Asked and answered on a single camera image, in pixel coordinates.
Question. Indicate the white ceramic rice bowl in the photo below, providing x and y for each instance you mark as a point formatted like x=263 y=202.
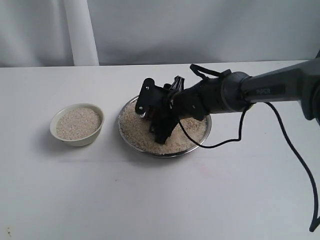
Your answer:
x=77 y=125

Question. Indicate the round steel rice tray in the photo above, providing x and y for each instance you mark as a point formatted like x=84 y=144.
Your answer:
x=135 y=132

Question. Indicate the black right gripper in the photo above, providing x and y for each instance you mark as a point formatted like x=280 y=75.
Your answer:
x=197 y=101

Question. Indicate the white backdrop curtain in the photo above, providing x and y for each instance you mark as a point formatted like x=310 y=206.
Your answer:
x=47 y=33

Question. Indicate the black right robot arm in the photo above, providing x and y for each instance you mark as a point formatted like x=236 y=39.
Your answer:
x=229 y=92

